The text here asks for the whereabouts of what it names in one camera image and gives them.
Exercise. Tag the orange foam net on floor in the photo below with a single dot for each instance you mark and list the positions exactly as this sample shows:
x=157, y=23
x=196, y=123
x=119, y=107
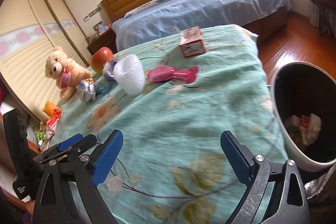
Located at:
x=50, y=108

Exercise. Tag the framed photo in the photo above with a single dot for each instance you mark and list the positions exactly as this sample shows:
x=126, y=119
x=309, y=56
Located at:
x=100, y=28

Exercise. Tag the white round trash bin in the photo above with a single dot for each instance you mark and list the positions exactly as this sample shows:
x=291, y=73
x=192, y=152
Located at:
x=300, y=89

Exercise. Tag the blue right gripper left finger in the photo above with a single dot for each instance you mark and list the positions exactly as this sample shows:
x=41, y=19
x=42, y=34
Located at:
x=69, y=142

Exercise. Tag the cream teddy bear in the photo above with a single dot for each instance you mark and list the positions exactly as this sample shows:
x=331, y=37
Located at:
x=66, y=72

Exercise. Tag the blue bed sheet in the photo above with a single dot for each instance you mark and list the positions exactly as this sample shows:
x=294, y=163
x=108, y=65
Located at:
x=171, y=16

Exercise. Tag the teal floral blanket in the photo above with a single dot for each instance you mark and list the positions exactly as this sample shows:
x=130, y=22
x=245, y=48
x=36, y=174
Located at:
x=171, y=168

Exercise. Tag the cream sliding wardrobe doors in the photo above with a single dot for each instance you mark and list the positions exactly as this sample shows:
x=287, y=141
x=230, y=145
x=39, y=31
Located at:
x=30, y=30

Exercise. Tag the foil snack wrapper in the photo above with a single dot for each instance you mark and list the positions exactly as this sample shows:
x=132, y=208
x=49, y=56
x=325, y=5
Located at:
x=86, y=90

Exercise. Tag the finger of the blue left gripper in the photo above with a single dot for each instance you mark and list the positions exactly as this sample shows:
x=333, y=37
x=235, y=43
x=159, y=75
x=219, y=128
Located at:
x=104, y=156

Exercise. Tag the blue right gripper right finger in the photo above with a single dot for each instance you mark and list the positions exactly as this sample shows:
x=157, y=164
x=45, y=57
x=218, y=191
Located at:
x=239, y=157

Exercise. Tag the red apple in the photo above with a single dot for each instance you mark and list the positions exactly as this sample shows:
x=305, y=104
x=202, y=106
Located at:
x=98, y=59

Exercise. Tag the red white carton box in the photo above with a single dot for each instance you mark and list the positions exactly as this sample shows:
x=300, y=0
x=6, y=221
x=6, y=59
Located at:
x=191, y=42

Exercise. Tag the wooden nightstand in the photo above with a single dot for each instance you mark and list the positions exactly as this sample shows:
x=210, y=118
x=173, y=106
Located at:
x=107, y=39

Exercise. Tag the blue blister package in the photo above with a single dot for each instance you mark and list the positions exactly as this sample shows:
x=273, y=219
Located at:
x=102, y=89

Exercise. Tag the white red plastic bag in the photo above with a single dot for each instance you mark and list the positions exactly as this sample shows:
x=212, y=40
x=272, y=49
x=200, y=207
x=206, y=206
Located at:
x=304, y=131

